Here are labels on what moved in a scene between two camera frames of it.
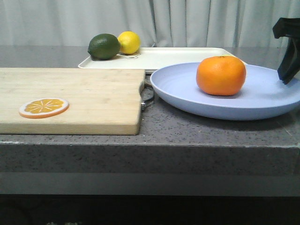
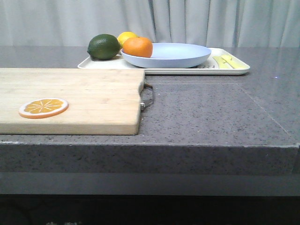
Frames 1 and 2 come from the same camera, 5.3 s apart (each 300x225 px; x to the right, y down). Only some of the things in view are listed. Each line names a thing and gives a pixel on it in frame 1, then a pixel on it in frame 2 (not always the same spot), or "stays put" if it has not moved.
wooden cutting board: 101,101 stays put
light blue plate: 264,94 to 170,56
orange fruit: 221,75 to 138,46
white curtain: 194,23 stays put
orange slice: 43,108 stays put
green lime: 104,47 stays put
